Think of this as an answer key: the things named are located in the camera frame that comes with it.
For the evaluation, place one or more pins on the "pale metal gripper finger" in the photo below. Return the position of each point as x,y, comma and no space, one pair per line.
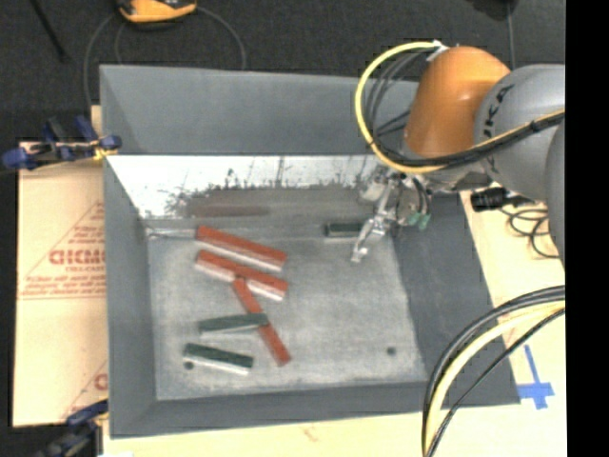
383,229
360,248

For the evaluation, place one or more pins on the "dark green flat block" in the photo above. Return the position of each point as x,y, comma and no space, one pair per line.
233,323
216,356
343,229

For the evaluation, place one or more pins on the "grey metal bin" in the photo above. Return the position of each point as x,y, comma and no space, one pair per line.
309,303

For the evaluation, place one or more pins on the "red-brown flat block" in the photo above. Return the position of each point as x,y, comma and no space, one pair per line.
271,338
240,247
223,265

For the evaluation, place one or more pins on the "brown cardboard board red print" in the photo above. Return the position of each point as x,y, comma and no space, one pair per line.
57,255

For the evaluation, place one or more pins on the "black cylinder on white bracket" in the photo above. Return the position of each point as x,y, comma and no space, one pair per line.
489,198

